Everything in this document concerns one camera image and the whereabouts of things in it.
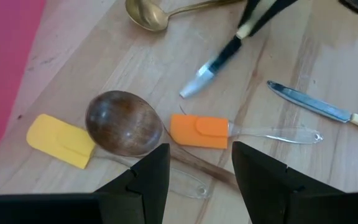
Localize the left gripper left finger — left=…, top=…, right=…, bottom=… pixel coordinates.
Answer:
left=94, top=142, right=171, bottom=224

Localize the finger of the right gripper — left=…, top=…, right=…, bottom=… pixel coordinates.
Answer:
left=249, top=0, right=298, bottom=37
left=237, top=0, right=262, bottom=29

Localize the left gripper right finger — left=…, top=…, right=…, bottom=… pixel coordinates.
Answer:
left=231, top=141, right=347, bottom=224

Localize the cream-handled table knife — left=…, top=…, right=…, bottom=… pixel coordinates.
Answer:
left=266, top=80, right=358, bottom=137
left=178, top=0, right=281, bottom=99

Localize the gold metal ladle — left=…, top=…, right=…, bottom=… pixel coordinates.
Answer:
left=125, top=0, right=245, bottom=32

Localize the yellow spatula with clear handle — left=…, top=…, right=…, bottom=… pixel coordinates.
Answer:
left=25, top=113, right=213, bottom=200

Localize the pink plastic bin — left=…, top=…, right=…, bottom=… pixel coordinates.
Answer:
left=0, top=0, right=47, bottom=153

